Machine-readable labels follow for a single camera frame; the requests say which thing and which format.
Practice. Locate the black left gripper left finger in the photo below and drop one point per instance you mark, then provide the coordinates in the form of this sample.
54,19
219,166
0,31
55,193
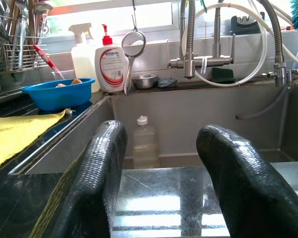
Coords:
89,186

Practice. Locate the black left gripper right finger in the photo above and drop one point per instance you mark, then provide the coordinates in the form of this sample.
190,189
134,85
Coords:
250,188

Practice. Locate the steel kitchen faucet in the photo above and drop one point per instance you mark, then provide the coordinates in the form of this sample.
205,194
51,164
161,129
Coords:
188,67

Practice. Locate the clear plastic bottle white cap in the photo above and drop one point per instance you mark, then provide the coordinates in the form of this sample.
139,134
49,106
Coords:
145,141

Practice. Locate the clear thin tube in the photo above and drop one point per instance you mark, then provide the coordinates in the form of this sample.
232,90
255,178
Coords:
253,116

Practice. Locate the small grey metal piece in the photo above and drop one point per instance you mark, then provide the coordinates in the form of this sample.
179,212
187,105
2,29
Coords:
69,112

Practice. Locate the yellow cleaning cloth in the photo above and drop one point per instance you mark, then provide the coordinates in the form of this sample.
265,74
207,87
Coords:
15,134

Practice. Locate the stainless steel sink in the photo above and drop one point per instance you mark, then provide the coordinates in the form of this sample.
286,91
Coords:
201,111

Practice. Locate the blue plastic basin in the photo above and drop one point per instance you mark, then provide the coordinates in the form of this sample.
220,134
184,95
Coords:
59,98

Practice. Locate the orange food piece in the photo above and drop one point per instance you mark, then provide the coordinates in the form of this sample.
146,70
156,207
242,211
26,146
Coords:
76,81
60,85

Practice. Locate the clear plastic measuring cup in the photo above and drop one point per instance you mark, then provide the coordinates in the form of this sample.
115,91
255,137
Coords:
67,74

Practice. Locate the small steel bowl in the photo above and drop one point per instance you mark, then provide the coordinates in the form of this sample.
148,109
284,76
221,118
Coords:
144,81

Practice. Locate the dark green sponge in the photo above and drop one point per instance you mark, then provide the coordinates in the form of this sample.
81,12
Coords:
222,74

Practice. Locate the steel diverter valve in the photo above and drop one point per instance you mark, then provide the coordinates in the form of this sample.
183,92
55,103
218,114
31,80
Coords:
280,73

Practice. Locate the white soap bottle red pump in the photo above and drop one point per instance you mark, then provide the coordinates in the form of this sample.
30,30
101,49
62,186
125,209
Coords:
111,67

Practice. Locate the white spray bottle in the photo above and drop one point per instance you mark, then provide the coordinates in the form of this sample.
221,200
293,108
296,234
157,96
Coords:
82,59

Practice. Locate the blue green scouring pad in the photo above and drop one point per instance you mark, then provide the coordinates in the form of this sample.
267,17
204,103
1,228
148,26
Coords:
167,83

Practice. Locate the metal mesh strainer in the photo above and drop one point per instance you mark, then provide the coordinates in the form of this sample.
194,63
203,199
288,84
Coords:
132,45

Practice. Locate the black knife sharpener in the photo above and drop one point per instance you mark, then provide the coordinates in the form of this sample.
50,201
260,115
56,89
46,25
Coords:
245,26

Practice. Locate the steel ladle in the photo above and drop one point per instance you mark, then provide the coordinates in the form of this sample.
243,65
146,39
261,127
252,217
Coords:
42,8

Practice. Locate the green plastic clip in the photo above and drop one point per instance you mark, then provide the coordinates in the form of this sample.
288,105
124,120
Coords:
203,6

